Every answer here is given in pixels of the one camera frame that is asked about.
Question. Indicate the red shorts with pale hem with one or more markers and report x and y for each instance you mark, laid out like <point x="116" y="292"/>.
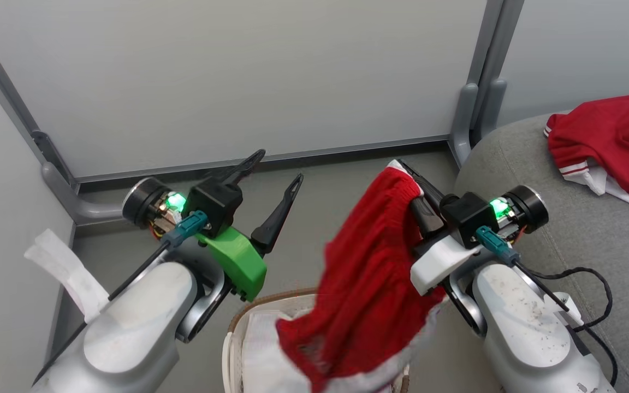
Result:
<point x="369" y="273"/>

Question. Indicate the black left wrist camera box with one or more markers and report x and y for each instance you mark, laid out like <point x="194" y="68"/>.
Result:
<point x="216" y="204"/>

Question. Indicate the white tape strip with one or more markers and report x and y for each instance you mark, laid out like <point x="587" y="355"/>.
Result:
<point x="69" y="273"/>

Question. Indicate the wicker and white laundry basket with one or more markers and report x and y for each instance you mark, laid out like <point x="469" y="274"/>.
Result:
<point x="228" y="363"/>

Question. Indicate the red jersey with striped trim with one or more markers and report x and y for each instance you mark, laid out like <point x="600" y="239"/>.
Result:
<point x="615" y="142"/>

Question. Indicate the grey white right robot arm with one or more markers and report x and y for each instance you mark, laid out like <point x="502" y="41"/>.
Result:
<point x="522" y="327"/>

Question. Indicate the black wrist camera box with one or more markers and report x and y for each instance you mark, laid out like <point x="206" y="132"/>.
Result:
<point x="464" y="215"/>
<point x="216" y="204"/>

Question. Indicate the short grey partition foot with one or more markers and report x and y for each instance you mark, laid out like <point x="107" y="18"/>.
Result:
<point x="463" y="125"/>
<point x="492" y="109"/>

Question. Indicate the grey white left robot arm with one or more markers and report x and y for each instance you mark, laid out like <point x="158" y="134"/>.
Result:
<point x="129" y="327"/>

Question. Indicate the long grey partition foot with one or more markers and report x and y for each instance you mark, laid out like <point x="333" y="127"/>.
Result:
<point x="69" y="196"/>

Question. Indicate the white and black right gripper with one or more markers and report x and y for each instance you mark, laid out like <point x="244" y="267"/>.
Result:
<point x="434" y="267"/>

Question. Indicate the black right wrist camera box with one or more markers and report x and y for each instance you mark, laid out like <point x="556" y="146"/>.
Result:
<point x="464" y="215"/>

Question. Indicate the grey fabric sofa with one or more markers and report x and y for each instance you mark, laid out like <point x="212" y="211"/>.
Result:
<point x="565" y="234"/>

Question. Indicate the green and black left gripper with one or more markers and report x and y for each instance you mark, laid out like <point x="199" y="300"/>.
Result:
<point x="238" y="262"/>

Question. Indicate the white cloth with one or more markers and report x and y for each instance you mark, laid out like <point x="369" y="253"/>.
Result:
<point x="262" y="355"/>

